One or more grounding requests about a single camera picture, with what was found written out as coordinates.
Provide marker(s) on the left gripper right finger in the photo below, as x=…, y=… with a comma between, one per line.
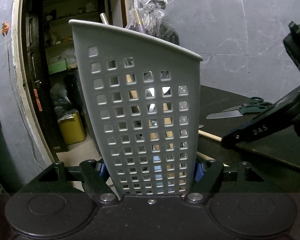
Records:
x=207, y=181

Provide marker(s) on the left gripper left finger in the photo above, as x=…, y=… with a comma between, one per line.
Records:
x=95, y=175

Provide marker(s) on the wooden chopstick long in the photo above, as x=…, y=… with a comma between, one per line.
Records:
x=209, y=136

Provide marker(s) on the green handled scissors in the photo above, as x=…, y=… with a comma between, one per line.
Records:
x=254, y=105

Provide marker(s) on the blue handled spoon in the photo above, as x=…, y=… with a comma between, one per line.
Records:
x=156, y=159

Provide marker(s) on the white perforated utensil basket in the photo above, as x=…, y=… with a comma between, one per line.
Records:
x=121, y=73

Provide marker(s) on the wooden chopstick purple band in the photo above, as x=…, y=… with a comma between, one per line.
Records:
x=139, y=21

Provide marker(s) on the yellow container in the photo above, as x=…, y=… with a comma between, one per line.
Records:
x=71, y=128

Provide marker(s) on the green box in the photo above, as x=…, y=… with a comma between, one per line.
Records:
x=57, y=67

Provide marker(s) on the plastic bag of dark contents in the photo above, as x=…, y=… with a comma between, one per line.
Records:
x=156, y=23

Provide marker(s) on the orange wall hook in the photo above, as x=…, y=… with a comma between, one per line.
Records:
x=5, y=28

